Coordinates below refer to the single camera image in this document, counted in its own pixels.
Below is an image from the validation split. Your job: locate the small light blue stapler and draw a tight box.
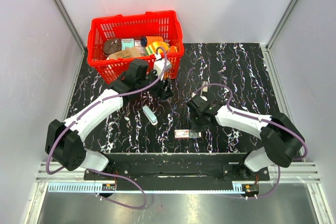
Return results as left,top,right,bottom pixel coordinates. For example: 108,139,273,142
142,105,158,125

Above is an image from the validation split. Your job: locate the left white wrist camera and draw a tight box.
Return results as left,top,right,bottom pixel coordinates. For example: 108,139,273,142
153,54,172,76

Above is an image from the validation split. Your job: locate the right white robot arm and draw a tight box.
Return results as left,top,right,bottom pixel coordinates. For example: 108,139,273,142
187,95,305,180

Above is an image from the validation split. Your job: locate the red plastic shopping basket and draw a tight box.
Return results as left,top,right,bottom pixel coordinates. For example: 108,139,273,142
87,10,185,84

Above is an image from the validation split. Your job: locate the orange snack packet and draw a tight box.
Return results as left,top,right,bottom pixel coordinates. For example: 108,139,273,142
169,46,178,53

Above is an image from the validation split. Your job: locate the brown cardboard box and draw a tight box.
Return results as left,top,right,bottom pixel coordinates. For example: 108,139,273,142
107,47,142,60

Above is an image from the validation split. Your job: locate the yellow green striped box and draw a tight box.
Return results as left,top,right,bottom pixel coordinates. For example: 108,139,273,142
145,41,170,56

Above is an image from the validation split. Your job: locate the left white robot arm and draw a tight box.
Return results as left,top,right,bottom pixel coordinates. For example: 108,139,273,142
45,59,172,180

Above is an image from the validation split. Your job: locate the orange cylindrical can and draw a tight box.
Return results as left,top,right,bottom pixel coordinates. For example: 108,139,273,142
140,36,164,47

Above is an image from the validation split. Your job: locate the brown round cookie pack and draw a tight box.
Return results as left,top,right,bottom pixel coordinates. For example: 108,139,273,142
103,38,122,56

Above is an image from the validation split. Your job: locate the teal white small box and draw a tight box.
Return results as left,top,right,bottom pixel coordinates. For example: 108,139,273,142
121,38,135,50

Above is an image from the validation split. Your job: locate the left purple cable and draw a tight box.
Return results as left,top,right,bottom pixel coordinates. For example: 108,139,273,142
46,47,169,209

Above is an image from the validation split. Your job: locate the red white staples box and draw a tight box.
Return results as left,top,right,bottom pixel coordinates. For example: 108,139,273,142
174,130,202,139

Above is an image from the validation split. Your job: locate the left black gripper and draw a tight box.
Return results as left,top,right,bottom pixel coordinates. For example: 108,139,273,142
137,68,175,101

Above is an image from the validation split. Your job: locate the white black stapler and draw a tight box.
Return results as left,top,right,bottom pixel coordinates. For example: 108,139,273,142
200,81,208,97

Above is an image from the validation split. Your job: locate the aluminium frame rail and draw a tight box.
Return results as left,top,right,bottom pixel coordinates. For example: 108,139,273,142
36,163,320,194

